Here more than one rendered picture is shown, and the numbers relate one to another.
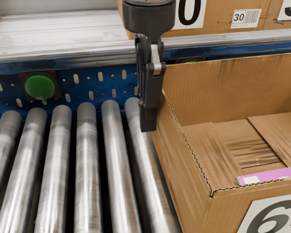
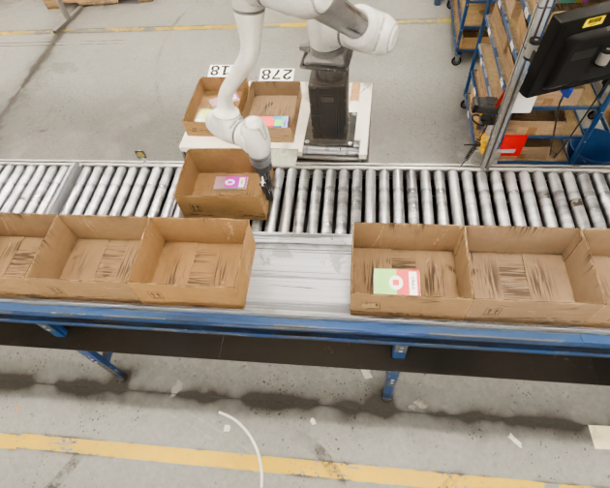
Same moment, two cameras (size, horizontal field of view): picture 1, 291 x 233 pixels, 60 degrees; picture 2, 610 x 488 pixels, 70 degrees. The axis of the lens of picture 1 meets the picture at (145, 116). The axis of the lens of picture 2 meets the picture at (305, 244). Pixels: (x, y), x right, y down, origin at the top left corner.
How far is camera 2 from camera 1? 2.02 m
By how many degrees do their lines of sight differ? 84
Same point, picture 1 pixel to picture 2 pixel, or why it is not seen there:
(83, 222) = (303, 188)
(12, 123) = not seen: hidden behind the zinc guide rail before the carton
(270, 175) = (232, 186)
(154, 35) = not seen: hidden behind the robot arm
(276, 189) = not seen: hidden behind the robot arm
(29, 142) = (324, 225)
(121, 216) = (290, 188)
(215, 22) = (198, 237)
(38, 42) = (315, 257)
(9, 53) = (328, 237)
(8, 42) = (334, 259)
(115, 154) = (286, 211)
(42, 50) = (310, 237)
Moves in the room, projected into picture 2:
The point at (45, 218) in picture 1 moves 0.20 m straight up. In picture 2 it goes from (316, 191) to (313, 162)
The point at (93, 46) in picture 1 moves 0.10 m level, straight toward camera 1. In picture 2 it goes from (280, 236) to (283, 217)
